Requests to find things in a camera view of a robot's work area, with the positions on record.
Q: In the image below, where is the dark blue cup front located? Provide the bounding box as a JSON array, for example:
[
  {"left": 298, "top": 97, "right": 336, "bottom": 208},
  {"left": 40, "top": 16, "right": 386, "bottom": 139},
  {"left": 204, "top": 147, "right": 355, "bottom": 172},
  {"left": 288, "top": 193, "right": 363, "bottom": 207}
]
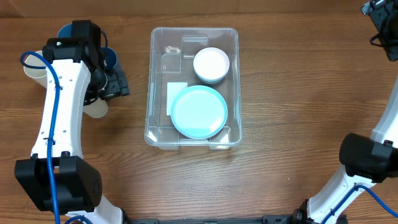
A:
[{"left": 101, "top": 47, "right": 119, "bottom": 70}]

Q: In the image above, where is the dark blue cup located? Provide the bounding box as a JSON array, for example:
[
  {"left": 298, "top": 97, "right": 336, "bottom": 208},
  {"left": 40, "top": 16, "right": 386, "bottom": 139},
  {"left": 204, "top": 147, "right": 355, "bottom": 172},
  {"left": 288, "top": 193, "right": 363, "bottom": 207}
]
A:
[
  {"left": 101, "top": 47, "right": 119, "bottom": 70},
  {"left": 57, "top": 24, "right": 72, "bottom": 38}
]

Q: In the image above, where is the clear plastic storage bin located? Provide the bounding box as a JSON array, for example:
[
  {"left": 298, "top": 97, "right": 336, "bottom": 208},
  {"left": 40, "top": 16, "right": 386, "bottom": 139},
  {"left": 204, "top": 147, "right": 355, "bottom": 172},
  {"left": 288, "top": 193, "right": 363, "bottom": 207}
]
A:
[{"left": 144, "top": 27, "right": 243, "bottom": 150}]

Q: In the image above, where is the light blue plate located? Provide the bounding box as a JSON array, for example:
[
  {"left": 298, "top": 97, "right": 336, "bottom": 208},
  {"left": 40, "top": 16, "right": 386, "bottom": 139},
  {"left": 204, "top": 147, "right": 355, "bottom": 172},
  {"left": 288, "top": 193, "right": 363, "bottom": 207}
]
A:
[{"left": 170, "top": 85, "right": 228, "bottom": 139}]

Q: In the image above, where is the light blue bowl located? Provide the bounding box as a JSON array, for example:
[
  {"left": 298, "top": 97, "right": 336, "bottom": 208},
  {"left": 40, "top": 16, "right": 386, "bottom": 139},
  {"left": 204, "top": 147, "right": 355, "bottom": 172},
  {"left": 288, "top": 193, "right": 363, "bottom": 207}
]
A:
[{"left": 199, "top": 77, "right": 223, "bottom": 85}]

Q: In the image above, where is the pink bowl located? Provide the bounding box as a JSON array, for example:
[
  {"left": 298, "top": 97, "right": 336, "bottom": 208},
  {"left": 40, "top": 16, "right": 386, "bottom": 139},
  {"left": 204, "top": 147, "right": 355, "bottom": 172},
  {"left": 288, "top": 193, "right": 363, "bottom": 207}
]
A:
[{"left": 193, "top": 47, "right": 230, "bottom": 79}]

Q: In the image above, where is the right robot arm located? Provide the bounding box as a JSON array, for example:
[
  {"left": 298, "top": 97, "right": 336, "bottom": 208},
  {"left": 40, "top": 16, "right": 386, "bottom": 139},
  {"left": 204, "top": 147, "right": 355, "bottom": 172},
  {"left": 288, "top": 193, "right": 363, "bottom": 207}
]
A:
[{"left": 282, "top": 0, "right": 397, "bottom": 224}]

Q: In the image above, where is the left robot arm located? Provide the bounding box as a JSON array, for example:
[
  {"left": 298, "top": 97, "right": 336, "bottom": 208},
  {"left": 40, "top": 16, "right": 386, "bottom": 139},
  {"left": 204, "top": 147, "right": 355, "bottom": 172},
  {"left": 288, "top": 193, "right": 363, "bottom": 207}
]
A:
[{"left": 14, "top": 35, "right": 130, "bottom": 223}]

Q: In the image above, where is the beige cup front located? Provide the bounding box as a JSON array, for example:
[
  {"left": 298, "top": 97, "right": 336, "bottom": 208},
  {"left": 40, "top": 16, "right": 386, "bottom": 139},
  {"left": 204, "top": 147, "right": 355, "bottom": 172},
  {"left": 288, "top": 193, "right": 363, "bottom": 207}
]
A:
[{"left": 83, "top": 99, "right": 108, "bottom": 119}]

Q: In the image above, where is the beige cup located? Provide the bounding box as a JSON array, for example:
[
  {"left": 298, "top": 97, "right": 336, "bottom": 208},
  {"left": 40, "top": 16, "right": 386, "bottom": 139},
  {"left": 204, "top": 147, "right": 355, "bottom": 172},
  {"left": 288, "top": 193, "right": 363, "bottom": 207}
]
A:
[
  {"left": 23, "top": 55, "right": 47, "bottom": 88},
  {"left": 83, "top": 99, "right": 108, "bottom": 119}
]

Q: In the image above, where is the dark blue cup rear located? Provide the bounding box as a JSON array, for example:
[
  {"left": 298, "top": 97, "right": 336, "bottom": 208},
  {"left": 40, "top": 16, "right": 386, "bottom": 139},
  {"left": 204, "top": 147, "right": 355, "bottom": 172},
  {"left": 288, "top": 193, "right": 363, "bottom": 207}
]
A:
[{"left": 57, "top": 24, "right": 72, "bottom": 38}]

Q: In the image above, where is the beige cup left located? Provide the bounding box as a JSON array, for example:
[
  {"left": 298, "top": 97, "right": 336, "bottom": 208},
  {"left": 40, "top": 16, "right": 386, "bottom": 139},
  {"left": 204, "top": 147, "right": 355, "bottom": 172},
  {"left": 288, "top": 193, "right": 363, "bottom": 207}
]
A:
[{"left": 23, "top": 55, "right": 47, "bottom": 88}]

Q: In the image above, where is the right blue cable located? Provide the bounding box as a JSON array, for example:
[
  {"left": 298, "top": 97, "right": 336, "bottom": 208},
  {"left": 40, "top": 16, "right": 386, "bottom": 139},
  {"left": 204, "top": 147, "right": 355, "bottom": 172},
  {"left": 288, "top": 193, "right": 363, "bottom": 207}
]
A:
[{"left": 322, "top": 184, "right": 398, "bottom": 224}]

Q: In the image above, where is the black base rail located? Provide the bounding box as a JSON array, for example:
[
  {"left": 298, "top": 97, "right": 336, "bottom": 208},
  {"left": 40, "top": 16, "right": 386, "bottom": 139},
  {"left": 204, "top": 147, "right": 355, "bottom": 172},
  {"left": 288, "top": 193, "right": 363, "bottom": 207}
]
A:
[{"left": 124, "top": 215, "right": 290, "bottom": 224}]

